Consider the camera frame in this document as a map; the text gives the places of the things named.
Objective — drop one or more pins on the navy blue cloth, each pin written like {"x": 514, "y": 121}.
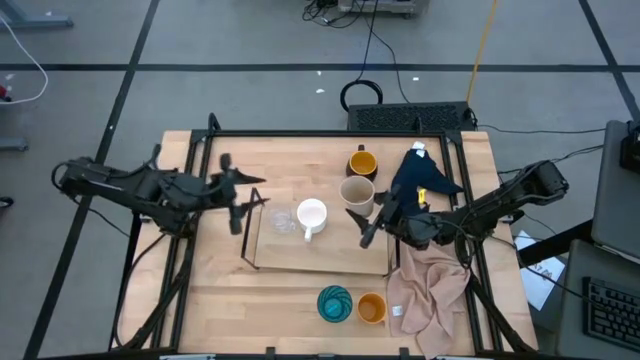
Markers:
{"x": 420, "y": 172}

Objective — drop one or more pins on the beige paper cup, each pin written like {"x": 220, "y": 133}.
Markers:
{"x": 357, "y": 195}

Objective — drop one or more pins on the black vented computer case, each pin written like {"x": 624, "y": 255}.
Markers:
{"x": 410, "y": 117}

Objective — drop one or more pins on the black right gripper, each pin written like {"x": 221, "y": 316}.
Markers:
{"x": 415, "y": 227}

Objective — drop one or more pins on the black aluminium rig frame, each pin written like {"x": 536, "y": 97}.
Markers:
{"x": 300, "y": 133}

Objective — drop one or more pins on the clear plastic cup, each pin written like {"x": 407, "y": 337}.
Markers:
{"x": 281, "y": 220}

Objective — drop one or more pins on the white ceramic mug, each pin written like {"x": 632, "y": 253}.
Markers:
{"x": 312, "y": 216}

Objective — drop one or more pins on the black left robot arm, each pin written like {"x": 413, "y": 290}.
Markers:
{"x": 125, "y": 187}

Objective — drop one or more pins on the pale pink cloth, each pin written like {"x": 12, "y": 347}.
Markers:
{"x": 425, "y": 290}

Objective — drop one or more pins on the brown mug with yellow inside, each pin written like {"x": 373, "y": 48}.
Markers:
{"x": 362, "y": 164}

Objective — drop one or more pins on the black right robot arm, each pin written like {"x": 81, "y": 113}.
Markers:
{"x": 505, "y": 200}

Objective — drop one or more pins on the grey desk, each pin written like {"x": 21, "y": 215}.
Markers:
{"x": 572, "y": 300}

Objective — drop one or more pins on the equipment cart base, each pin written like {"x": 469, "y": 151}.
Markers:
{"x": 380, "y": 6}

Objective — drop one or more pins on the black keyboard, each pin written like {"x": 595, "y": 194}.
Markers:
{"x": 612, "y": 312}

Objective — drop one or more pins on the teal swirled bowl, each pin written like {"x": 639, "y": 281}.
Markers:
{"x": 334, "y": 303}

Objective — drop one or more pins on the wooden shelf with black frame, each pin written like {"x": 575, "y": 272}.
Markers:
{"x": 325, "y": 250}

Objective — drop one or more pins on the grey table leg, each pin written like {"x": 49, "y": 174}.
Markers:
{"x": 30, "y": 21}

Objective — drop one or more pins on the small yellow tag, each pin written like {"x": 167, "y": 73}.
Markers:
{"x": 422, "y": 196}

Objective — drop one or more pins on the white paper sheet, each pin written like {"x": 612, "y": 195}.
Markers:
{"x": 542, "y": 285}

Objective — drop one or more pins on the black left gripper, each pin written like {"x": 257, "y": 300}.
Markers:
{"x": 231, "y": 195}

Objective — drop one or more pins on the grey laptop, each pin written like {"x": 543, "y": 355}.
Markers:
{"x": 612, "y": 200}

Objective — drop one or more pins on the orange plastic cup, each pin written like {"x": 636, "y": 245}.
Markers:
{"x": 371, "y": 308}

